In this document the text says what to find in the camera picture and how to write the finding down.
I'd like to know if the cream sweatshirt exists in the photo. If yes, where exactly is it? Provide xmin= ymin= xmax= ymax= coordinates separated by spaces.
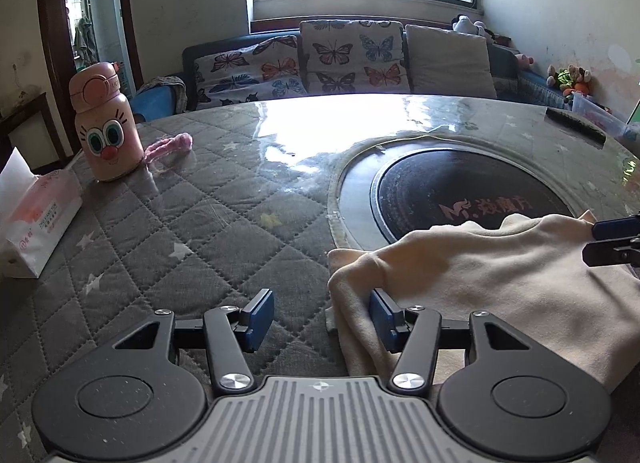
xmin=328 ymin=212 xmax=639 ymax=391

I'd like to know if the clear plastic storage box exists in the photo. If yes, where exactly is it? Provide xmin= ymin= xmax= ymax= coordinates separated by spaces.
xmin=572 ymin=92 xmax=639 ymax=142

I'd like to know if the black remote control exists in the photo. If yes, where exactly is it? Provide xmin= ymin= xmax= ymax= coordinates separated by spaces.
xmin=544 ymin=108 xmax=606 ymax=148

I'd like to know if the grey quilted star tablecloth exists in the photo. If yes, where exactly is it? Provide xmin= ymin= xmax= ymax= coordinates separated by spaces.
xmin=1 ymin=95 xmax=639 ymax=462

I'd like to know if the round black induction cooktop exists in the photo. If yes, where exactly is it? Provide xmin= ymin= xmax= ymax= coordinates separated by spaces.
xmin=331 ymin=137 xmax=582 ymax=249

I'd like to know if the orange green plush toy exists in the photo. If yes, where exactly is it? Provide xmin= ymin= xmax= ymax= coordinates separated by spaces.
xmin=547 ymin=64 xmax=592 ymax=96

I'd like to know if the dark blue sofa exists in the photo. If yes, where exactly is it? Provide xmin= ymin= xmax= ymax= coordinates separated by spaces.
xmin=130 ymin=19 xmax=570 ymax=122

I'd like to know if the pink cartoon face bottle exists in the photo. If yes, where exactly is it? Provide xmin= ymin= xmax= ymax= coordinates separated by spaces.
xmin=68 ymin=62 xmax=143 ymax=182

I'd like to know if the white pink tissue pack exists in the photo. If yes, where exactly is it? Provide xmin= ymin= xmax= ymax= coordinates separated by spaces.
xmin=1 ymin=149 xmax=82 ymax=279

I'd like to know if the beige plain cushion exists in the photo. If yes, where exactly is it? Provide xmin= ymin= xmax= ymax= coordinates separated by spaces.
xmin=405 ymin=24 xmax=497 ymax=99

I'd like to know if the grey blanket on sofa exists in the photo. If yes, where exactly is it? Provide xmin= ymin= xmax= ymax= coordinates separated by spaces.
xmin=132 ymin=74 xmax=188 ymax=114

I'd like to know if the white black plush toy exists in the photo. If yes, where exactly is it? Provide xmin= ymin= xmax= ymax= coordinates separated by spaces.
xmin=451 ymin=15 xmax=487 ymax=38

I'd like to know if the left butterfly print cushion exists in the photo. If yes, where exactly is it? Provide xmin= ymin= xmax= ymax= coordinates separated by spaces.
xmin=194 ymin=35 xmax=307 ymax=110

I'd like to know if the butterfly print cushion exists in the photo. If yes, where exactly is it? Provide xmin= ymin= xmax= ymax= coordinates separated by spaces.
xmin=299 ymin=19 xmax=410 ymax=95
xmin=194 ymin=35 xmax=307 ymax=110

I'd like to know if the right butterfly print cushion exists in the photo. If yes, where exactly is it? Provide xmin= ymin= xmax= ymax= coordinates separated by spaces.
xmin=299 ymin=19 xmax=410 ymax=95

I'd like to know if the pink fuzzy bottle strap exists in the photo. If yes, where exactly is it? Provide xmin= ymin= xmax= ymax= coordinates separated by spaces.
xmin=142 ymin=132 xmax=194 ymax=164

